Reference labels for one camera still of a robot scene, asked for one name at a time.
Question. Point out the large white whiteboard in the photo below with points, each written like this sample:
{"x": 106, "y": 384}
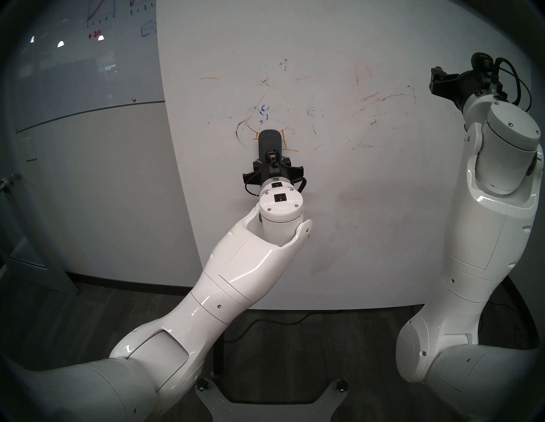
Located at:
{"x": 362, "y": 212}

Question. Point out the black whiteboard stand post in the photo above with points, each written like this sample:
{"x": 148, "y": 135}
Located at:
{"x": 218, "y": 357}

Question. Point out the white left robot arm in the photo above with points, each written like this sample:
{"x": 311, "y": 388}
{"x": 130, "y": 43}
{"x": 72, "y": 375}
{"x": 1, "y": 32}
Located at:
{"x": 213, "y": 289}

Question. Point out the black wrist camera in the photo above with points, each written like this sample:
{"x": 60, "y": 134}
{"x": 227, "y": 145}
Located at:
{"x": 482, "y": 66}
{"x": 272, "y": 159}

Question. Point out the glass wall board with writing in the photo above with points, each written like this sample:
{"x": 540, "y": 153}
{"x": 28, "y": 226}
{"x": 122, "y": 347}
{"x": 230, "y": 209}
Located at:
{"x": 85, "y": 72}

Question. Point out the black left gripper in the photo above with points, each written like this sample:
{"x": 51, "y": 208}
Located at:
{"x": 274, "y": 170}

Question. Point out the dark grey whiteboard eraser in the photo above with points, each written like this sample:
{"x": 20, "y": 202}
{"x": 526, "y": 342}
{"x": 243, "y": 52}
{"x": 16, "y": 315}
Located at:
{"x": 269, "y": 142}

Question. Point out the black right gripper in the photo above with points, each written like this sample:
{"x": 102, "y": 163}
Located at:
{"x": 466, "y": 87}

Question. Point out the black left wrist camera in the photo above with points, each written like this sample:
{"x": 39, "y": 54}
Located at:
{"x": 272, "y": 159}

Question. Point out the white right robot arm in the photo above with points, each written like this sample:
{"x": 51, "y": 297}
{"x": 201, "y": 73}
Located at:
{"x": 477, "y": 255}

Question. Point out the black base plate knob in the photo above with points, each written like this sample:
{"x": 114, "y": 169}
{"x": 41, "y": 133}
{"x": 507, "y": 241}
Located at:
{"x": 202, "y": 385}
{"x": 342, "y": 386}

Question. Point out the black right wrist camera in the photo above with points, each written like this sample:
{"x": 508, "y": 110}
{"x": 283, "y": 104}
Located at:
{"x": 482, "y": 66}

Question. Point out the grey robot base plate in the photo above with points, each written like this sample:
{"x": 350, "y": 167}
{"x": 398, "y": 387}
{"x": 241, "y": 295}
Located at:
{"x": 272, "y": 413}

